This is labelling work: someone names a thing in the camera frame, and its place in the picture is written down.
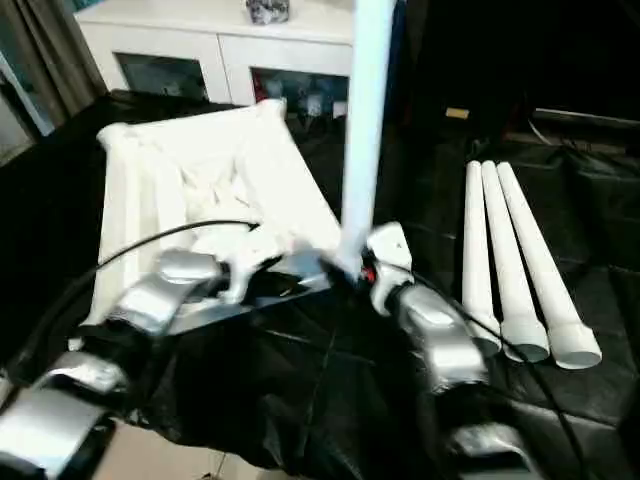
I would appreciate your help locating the white plastic table leg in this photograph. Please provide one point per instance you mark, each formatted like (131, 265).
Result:
(502, 240)
(475, 240)
(530, 240)
(367, 125)

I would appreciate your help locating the white plastic table top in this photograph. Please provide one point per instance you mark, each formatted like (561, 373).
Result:
(150, 190)

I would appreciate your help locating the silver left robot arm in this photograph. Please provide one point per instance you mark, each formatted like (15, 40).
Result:
(175, 270)

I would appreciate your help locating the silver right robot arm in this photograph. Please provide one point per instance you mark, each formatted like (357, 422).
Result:
(435, 325)

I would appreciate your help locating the black work mat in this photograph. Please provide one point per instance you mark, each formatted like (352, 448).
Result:
(300, 375)

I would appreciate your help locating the small tan label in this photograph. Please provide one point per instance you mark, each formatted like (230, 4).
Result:
(457, 112)

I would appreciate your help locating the white cabinet with glass doors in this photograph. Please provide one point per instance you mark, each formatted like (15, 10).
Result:
(175, 40)

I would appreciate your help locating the black flat panel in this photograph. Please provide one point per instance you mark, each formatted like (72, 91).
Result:
(585, 116)

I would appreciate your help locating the dark metallic object on cabinet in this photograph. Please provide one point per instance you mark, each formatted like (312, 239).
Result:
(268, 11)

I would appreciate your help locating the grey brown curtain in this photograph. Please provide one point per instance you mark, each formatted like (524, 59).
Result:
(45, 65)

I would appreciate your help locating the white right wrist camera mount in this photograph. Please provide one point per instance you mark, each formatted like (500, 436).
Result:
(390, 245)

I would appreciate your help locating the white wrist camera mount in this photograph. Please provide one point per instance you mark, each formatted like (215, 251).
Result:
(390, 245)
(240, 255)

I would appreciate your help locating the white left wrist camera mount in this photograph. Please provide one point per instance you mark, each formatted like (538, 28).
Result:
(240, 255)

